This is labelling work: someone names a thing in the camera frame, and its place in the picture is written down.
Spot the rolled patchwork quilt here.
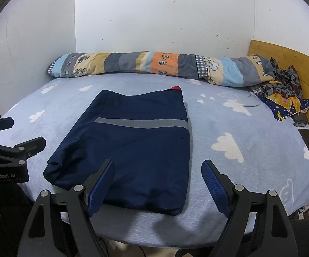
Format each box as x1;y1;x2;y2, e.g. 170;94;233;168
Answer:
45;50;280;87

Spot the blue yellow starry cloth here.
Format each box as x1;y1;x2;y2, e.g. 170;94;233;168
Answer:
259;92;309;122

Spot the navy work jacket red collar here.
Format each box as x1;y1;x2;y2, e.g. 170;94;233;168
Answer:
43;85;192;217

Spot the small dark grey object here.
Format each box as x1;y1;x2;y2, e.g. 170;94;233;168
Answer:
293;114;308;127

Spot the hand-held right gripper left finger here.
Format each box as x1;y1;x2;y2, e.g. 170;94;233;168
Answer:
18;159;116;257

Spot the dark floral cloth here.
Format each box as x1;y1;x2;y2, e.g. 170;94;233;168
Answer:
251;56;303;100

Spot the light blue cloud bed sheet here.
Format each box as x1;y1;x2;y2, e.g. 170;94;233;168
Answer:
0;71;309;248

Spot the wooden headboard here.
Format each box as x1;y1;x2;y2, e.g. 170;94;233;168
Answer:
247;40;309;140

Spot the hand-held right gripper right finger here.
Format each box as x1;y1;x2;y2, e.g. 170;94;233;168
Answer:
201;159;295;257

